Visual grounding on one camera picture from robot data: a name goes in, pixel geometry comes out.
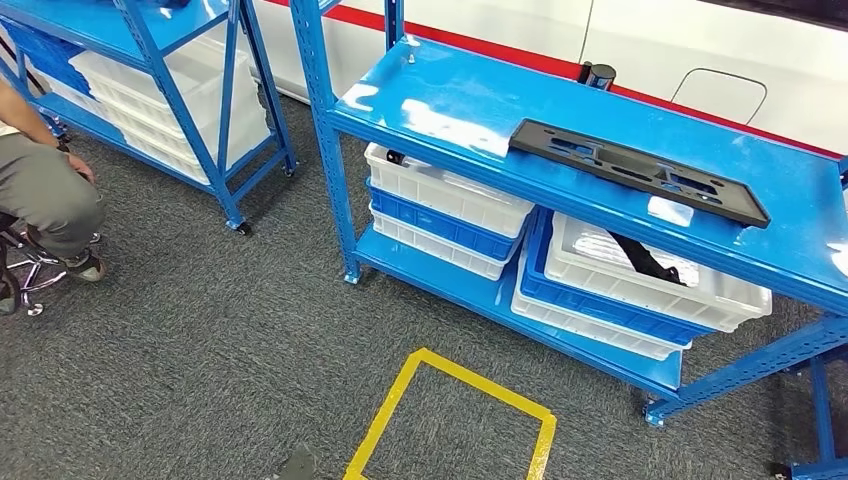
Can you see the black stool chrome base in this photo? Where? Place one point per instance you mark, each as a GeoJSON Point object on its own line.
{"type": "Point", "coordinates": [33, 275]}

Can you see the red barrier belt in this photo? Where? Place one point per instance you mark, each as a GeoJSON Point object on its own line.
{"type": "Point", "coordinates": [464, 42]}

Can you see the white car body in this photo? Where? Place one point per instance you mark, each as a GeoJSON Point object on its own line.
{"type": "Point", "coordinates": [503, 26]}

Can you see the black plastic panel part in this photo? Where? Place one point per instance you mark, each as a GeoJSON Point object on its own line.
{"type": "Point", "coordinates": [536, 142]}

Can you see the long black plastic part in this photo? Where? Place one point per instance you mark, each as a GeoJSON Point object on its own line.
{"type": "Point", "coordinates": [646, 262]}

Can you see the person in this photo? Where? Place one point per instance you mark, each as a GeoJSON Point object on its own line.
{"type": "Point", "coordinates": [46, 192]}

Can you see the yellow floor tape rectangle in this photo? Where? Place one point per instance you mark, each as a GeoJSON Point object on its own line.
{"type": "Point", "coordinates": [391, 411]}

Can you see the small black plastic part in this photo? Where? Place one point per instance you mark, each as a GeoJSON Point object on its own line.
{"type": "Point", "coordinates": [395, 157]}

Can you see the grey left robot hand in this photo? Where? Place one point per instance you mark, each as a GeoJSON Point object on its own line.
{"type": "Point", "coordinates": [298, 464]}

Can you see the black stanchion head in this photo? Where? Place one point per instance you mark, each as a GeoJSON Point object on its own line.
{"type": "Point", "coordinates": [598, 76]}

